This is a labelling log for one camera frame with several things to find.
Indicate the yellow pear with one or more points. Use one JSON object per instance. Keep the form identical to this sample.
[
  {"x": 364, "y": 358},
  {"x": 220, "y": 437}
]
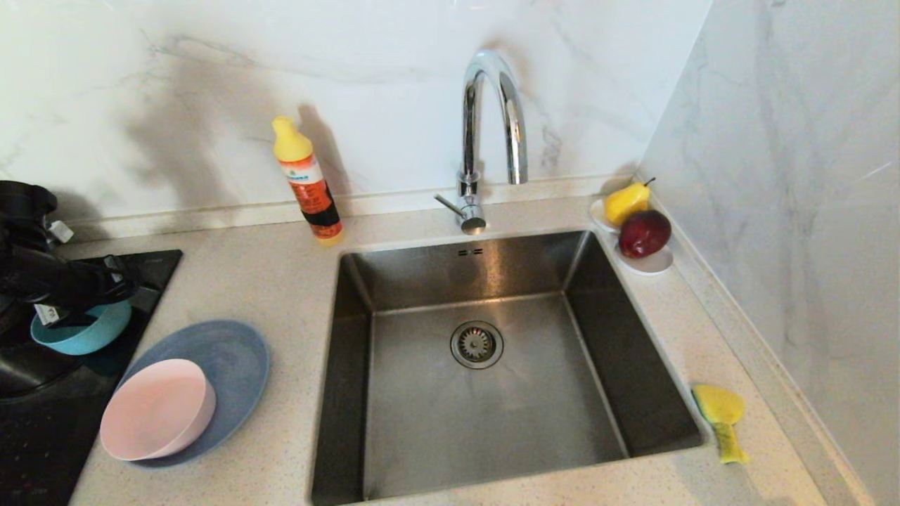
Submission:
[{"x": 626, "y": 202}]

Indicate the white fruit dish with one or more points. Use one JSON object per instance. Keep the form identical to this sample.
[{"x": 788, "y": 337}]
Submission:
[{"x": 650, "y": 264}]

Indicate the red apple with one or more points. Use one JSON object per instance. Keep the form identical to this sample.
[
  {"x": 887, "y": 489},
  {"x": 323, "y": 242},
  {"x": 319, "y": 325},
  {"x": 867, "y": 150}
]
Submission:
[{"x": 643, "y": 233}]

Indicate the yellow green sponge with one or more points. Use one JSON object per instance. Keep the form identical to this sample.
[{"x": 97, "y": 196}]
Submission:
[{"x": 721, "y": 406}]

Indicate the blue round plate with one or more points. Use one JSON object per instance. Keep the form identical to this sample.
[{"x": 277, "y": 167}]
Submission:
[{"x": 232, "y": 365}]

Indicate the stainless steel sink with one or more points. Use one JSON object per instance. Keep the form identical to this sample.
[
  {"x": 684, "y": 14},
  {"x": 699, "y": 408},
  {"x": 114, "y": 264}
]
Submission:
[{"x": 436, "y": 436}]

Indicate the teal bowl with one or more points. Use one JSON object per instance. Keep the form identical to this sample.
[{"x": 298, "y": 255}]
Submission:
[{"x": 91, "y": 334}]

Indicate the chrome faucet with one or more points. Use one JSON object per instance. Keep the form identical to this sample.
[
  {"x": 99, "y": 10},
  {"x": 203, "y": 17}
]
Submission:
[{"x": 467, "y": 126}]

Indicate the pink bowl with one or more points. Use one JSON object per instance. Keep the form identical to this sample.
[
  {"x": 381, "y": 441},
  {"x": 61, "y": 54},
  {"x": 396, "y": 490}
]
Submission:
[{"x": 155, "y": 411}]

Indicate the metal sink drain strainer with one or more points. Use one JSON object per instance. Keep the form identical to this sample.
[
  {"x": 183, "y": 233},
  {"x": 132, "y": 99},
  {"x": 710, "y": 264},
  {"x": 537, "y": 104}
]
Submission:
[{"x": 476, "y": 344}]

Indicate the black induction cooktop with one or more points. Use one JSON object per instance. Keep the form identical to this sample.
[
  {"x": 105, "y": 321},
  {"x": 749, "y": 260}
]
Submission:
[{"x": 42, "y": 436}]

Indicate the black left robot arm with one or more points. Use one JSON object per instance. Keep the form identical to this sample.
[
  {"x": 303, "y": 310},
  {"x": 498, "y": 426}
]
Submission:
[{"x": 21, "y": 232}]

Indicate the orange dish soap bottle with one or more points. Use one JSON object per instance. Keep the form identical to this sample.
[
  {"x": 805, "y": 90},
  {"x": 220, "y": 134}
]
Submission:
[{"x": 307, "y": 183}]

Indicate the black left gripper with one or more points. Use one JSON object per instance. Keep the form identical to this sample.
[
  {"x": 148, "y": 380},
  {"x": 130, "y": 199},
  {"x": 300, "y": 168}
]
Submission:
[{"x": 63, "y": 284}]

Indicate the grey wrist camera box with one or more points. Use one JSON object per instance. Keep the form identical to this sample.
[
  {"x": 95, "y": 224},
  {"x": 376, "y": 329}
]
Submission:
[{"x": 60, "y": 230}]

